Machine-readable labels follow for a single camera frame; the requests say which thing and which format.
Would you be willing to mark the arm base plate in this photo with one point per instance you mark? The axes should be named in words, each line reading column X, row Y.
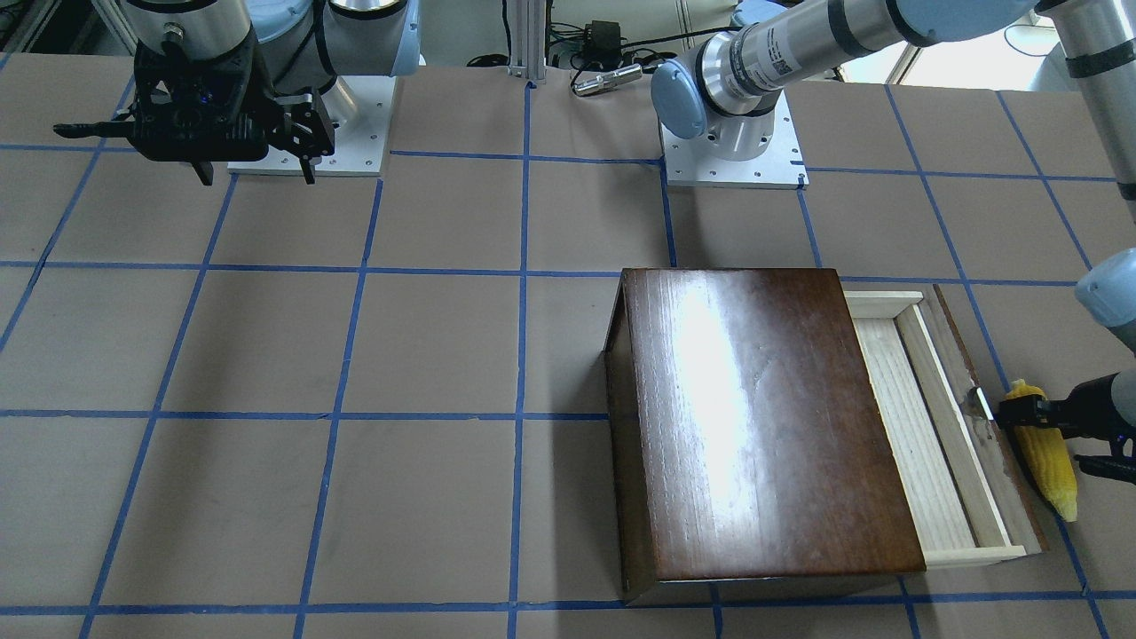
column 360, row 108
column 756, row 152

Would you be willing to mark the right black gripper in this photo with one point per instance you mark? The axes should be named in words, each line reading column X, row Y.
column 255, row 96

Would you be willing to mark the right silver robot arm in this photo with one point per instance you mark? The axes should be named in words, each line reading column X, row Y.
column 264, row 87

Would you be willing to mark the black power adapter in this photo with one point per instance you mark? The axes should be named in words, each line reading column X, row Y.
column 602, row 43

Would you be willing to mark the dark brown wooden drawer cabinet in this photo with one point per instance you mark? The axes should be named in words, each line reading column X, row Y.
column 748, row 448

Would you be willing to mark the yellow toy corn cob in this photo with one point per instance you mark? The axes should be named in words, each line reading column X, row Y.
column 1046, row 458

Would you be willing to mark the aluminium frame post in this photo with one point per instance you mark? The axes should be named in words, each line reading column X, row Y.
column 527, row 34

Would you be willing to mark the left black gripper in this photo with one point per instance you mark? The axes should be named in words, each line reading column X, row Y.
column 1093, row 408

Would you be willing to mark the light wooden drawer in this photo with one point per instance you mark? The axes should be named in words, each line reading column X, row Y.
column 967, row 498

